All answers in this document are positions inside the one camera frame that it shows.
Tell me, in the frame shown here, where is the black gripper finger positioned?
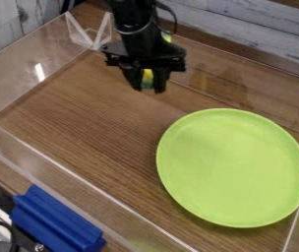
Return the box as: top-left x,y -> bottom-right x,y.
118,62 -> 142,91
152,67 -> 170,94

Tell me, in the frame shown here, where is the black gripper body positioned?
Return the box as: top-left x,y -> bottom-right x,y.
100,31 -> 187,72

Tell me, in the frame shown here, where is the yellow toy banana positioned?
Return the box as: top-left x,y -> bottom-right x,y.
140,69 -> 153,89

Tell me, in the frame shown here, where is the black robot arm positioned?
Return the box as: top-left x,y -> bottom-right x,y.
101,0 -> 187,94

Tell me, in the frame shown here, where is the green plastic plate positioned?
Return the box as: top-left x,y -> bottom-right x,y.
156,108 -> 299,228

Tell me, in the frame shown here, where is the yellow labelled tin can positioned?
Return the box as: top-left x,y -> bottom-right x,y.
161,31 -> 172,42

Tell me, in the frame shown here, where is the blue plastic clamp block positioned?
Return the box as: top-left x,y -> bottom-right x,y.
10,185 -> 106,252

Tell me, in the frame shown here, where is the clear acrylic corner bracket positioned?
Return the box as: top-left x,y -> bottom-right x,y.
65,12 -> 112,51

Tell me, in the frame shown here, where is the black cable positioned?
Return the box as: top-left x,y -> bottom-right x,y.
0,220 -> 26,252

